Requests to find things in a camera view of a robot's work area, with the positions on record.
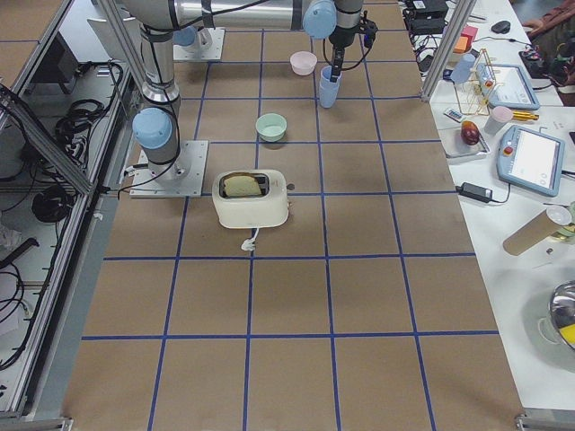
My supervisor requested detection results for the pink bowl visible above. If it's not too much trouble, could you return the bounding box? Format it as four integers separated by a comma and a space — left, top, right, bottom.
289, 51, 317, 76

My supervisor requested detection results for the black computer mouse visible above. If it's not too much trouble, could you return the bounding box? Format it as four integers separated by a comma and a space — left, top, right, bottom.
491, 20, 511, 34

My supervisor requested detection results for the mint green bowl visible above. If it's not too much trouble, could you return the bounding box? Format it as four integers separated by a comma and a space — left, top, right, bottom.
255, 113, 288, 143

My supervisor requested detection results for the cardboard tube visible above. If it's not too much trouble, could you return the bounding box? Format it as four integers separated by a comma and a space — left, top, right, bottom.
502, 205, 572, 256

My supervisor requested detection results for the blue teach pendant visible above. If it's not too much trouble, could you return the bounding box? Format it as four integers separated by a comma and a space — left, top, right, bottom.
475, 63, 540, 111
496, 126, 565, 197

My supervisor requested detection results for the brown bread slice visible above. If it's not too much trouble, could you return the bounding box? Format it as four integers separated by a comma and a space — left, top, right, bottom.
223, 173, 261, 198

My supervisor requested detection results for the blue teach pendant near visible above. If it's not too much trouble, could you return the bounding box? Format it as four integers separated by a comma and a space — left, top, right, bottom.
496, 126, 565, 197

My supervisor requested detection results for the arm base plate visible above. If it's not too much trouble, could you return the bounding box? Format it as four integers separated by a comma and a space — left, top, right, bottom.
173, 27, 226, 62
129, 140, 208, 198

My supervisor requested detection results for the gold wire rack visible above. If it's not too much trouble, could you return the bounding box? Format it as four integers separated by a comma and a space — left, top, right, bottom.
454, 48, 499, 116

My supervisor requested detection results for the red apple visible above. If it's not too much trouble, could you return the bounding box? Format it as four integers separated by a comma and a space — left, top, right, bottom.
460, 120, 480, 145

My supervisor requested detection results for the aluminium frame post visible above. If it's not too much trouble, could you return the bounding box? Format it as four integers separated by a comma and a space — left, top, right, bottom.
420, 0, 475, 102

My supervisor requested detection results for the orange sticky note block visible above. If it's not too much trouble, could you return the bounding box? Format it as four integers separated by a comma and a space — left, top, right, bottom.
453, 25, 478, 54

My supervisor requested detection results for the light blue cup on rack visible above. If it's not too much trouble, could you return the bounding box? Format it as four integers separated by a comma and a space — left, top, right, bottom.
450, 54, 475, 84

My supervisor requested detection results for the cream white toaster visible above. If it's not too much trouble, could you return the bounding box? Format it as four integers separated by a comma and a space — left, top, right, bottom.
212, 170, 288, 229

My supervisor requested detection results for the white toaster cord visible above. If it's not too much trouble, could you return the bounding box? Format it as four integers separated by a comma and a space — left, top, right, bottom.
241, 227, 261, 252

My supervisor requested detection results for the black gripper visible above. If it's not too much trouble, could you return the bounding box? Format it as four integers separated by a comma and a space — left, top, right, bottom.
330, 11, 377, 83

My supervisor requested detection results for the grey scale tray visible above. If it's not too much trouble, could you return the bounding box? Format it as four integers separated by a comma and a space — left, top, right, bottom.
439, 120, 491, 161

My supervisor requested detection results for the black power adapter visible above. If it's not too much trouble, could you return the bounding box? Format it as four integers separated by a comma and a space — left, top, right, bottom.
456, 182, 492, 203

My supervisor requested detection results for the blue teach pendant far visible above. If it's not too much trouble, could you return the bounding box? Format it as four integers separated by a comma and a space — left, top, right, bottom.
475, 63, 540, 111

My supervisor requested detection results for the steel mixing bowl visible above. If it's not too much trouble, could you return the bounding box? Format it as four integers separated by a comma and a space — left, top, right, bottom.
549, 280, 574, 350

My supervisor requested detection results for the light blue table cup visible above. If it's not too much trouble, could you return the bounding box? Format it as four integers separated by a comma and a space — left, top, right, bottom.
318, 80, 340, 109

